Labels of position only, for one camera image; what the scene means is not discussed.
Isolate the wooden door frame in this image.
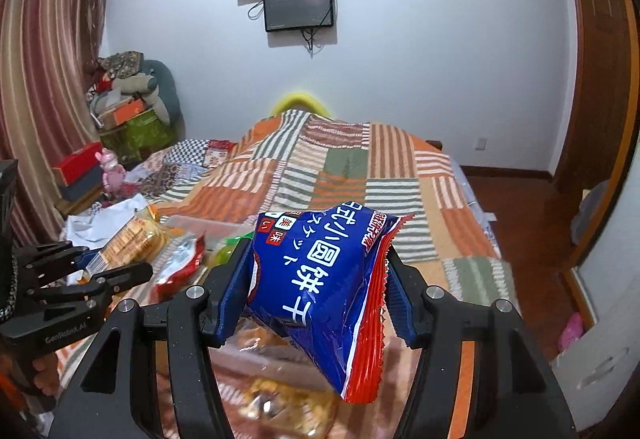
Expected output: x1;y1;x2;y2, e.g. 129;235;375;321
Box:
550;0;640;270

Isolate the red box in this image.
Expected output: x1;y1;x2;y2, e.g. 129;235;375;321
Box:
52;141;104;186

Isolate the orange striped cracker packet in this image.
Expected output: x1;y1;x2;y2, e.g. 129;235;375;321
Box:
82;214;167;278

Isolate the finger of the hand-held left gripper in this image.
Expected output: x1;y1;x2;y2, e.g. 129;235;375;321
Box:
19;240;93;281
30;261;154;316

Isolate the red white snack packet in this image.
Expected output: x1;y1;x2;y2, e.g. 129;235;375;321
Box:
152;231;208;303

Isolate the black monitor cable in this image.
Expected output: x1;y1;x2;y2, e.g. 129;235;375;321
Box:
299;26;327;58

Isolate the white cabinet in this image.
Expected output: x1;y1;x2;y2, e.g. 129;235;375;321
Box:
550;199;640;420

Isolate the dark blue box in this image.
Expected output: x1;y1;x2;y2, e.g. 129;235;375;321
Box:
60;166;107;202

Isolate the blue biscuit packet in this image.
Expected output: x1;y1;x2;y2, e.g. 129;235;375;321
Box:
242;201;416;404

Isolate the checkered cloth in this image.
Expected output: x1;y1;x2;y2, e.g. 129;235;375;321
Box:
165;139;239;170

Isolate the pink toy figure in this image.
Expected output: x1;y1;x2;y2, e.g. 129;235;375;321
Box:
97;149;126;194

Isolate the white cloth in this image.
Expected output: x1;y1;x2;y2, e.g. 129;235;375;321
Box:
65;194;151;251

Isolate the small black monitor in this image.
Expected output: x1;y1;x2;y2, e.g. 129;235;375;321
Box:
263;0;335;34

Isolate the orange snack packet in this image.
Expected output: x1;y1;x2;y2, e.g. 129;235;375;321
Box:
234;319;292;355

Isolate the pink slipper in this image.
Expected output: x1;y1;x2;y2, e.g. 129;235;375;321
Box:
557;311;586;353

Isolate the grey plush cushion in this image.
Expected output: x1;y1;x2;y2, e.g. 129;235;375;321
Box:
107;59;182;124

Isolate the person's left forearm orange sleeve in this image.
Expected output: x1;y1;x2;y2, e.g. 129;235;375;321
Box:
0;349;31;425

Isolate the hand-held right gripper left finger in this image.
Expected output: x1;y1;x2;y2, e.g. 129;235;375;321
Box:
47;234;256;439

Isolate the clear plastic container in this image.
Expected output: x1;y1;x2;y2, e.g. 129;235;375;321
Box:
162;215;426;439

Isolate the clear yellow cracker packet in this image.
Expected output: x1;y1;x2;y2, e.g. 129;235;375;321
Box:
235;374;341;439

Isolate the yellow headboard item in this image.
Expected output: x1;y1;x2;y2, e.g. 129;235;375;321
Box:
270;91;331;117

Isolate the orange cardboard box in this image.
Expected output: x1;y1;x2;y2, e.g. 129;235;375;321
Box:
97;99;147;130

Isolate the striped curtain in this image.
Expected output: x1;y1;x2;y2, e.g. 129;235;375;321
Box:
0;0;119;245

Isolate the person's left hand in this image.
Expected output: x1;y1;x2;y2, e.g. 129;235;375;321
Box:
30;354;64;396

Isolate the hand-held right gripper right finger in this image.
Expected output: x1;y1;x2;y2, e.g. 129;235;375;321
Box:
382;244;576;439

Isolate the green box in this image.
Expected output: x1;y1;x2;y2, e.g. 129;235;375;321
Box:
100;111;179;164

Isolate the dark patterned cloth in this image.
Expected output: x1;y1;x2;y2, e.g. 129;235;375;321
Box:
97;51;147;76

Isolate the patchwork blanket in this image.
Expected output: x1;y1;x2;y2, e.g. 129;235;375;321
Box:
55;109;521;439

